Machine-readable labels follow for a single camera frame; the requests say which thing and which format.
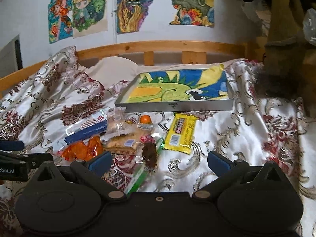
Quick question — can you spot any orange foil snack packet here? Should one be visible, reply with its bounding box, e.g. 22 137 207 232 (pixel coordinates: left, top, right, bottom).
61 135 103 162

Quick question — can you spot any blue white wrapper snack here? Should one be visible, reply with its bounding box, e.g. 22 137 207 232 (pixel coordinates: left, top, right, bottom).
53 108 109 154

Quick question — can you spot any clear packet biscuit snack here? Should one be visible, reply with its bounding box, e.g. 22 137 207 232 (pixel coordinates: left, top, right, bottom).
103 106 154 141

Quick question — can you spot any yellow snack packet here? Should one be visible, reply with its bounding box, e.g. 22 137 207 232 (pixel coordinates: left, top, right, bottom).
163 113 198 155

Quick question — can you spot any dark brown snack packet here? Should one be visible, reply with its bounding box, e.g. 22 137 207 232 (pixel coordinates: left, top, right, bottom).
140 135 158 171

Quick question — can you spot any green snack stick packet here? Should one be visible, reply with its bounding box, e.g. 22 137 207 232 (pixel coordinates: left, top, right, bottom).
124 138 164 196

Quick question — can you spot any small orange fruit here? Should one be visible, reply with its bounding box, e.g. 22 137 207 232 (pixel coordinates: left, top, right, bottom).
139 115 152 124

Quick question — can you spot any rice cracker clear packet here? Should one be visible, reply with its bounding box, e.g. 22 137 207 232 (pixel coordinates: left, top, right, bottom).
102 133 144 156

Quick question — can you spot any grey tray with colourful lining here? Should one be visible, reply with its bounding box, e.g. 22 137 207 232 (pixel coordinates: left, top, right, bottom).
115 64 233 112

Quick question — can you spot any cream pillow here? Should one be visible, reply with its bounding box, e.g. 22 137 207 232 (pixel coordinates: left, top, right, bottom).
78 56 213 88

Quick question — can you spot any wooden bed headboard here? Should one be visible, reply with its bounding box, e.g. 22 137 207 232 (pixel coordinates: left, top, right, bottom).
0 39 266 99

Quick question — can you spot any anime girl drawing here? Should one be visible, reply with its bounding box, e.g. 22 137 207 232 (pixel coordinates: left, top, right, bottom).
48 0 73 44

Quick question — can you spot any blond child drawing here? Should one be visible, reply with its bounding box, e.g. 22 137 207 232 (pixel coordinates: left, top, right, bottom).
72 0 108 38

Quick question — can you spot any landscape hills drawing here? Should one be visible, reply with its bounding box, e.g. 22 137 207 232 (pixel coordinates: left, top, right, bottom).
170 0 215 27

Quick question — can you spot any swirly sun drawing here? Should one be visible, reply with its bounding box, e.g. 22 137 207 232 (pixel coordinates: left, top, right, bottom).
116 0 153 34

